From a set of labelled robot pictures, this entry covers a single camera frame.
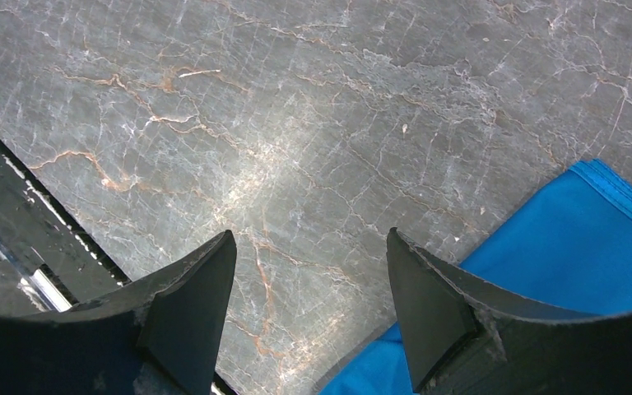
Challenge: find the blue cloth napkin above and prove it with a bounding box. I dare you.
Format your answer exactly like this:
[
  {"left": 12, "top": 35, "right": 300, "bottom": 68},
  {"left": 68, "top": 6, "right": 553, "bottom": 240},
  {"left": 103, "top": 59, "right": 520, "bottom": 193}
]
[{"left": 323, "top": 159, "right": 632, "bottom": 394}]

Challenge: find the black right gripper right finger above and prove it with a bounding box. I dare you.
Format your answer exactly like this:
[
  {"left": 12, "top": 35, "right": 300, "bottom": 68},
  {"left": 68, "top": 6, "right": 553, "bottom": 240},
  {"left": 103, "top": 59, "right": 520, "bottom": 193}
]
[{"left": 387, "top": 228, "right": 632, "bottom": 394}]

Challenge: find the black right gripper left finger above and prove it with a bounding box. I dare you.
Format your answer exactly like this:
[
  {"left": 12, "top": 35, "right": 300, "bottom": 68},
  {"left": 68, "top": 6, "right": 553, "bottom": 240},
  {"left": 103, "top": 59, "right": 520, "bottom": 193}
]
[{"left": 0, "top": 230, "right": 237, "bottom": 394}]

